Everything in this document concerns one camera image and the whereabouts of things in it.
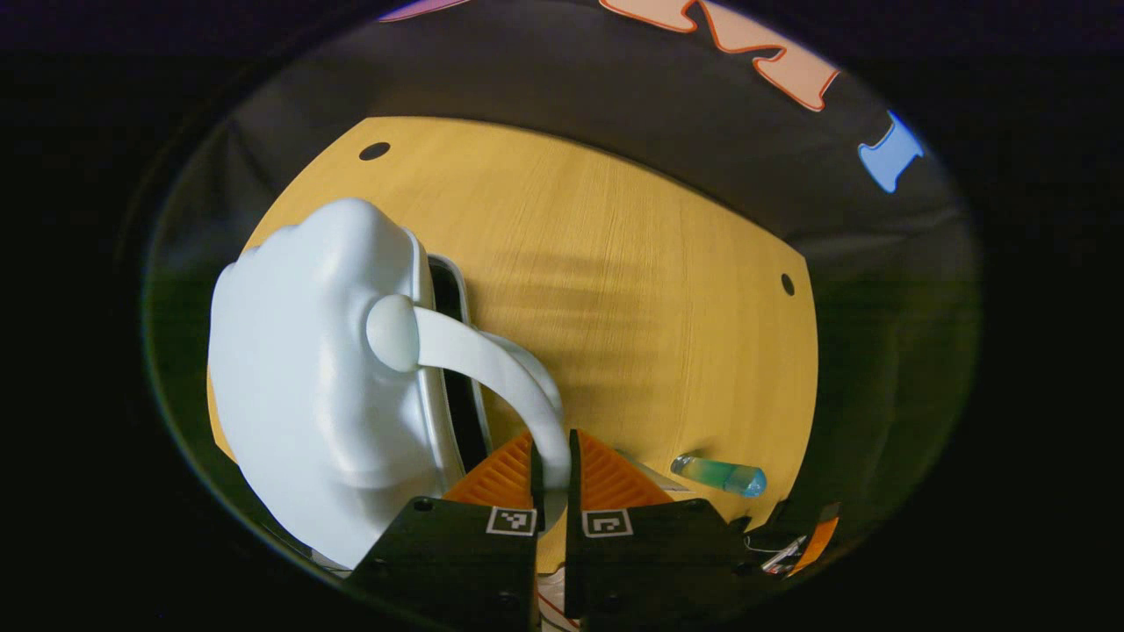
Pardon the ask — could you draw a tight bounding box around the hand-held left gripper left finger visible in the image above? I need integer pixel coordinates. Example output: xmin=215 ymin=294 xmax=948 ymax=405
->
xmin=345 ymin=430 xmax=547 ymax=632

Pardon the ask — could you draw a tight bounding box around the blue green glass bottle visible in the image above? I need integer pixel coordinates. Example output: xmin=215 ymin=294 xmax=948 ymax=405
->
xmin=672 ymin=455 xmax=767 ymax=499

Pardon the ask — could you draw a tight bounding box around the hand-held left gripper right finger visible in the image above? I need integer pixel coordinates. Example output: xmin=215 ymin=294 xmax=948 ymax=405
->
xmin=565 ymin=428 xmax=791 ymax=632

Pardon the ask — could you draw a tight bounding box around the light blue suitcase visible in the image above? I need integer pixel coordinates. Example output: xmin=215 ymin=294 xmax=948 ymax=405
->
xmin=208 ymin=197 xmax=572 ymax=571

